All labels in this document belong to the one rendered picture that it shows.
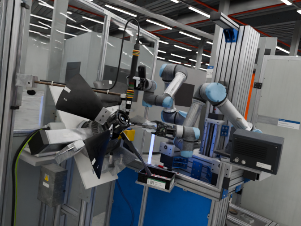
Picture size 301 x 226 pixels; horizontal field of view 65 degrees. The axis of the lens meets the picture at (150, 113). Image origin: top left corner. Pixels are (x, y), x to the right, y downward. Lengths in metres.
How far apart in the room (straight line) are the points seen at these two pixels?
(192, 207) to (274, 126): 1.56
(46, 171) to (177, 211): 0.91
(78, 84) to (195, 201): 1.06
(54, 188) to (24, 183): 0.47
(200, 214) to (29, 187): 1.26
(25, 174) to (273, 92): 2.53
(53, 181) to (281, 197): 2.36
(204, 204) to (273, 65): 1.85
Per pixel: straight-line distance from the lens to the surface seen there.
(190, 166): 2.03
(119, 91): 1.56
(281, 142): 1.46
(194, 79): 5.95
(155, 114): 5.30
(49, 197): 1.65
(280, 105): 2.95
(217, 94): 1.52
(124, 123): 1.36
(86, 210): 1.60
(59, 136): 1.26
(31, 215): 2.20
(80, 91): 1.31
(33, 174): 2.05
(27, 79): 1.58
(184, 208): 1.78
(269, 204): 3.12
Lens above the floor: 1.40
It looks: 5 degrees down
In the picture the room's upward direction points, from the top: 9 degrees clockwise
